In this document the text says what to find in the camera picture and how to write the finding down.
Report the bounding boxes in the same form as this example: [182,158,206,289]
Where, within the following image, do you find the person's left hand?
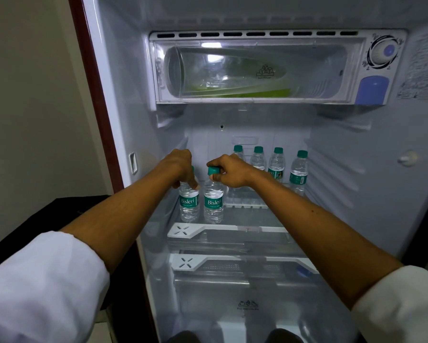
[160,149,199,192]

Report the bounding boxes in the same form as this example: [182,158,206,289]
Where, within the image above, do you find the person's right hand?
[206,154,263,189]

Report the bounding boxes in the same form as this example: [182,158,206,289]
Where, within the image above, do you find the dark maroon refrigerator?
[67,0,428,343]

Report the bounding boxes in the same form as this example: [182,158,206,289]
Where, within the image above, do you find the person's right forearm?
[248,167,404,311]

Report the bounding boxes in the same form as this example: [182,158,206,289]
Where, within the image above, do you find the person's left forearm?
[60,167,179,274]

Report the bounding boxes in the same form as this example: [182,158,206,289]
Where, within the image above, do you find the person's white shirt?
[0,231,428,343]

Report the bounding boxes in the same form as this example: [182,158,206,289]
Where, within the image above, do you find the glass shelf white trim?
[165,185,320,243]
[169,252,320,279]

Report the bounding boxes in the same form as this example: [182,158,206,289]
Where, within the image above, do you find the green tray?
[180,87,293,99]

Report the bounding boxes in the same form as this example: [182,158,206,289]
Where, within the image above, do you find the white freezer compartment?
[149,29,408,107]

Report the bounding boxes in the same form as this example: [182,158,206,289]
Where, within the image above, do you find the clear crisper cover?
[172,278,357,343]

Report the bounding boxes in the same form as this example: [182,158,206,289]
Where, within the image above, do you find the black bin liner bag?
[0,194,111,311]

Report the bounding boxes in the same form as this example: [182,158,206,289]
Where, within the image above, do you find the lavender push button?
[355,75,390,106]

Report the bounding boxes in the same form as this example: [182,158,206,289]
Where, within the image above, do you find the white thermostat dial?
[366,34,402,70]

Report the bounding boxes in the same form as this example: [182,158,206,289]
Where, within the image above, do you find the white instruction sticker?
[395,28,428,102]

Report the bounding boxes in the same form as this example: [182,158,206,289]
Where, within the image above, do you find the white wall peg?
[397,150,419,168]

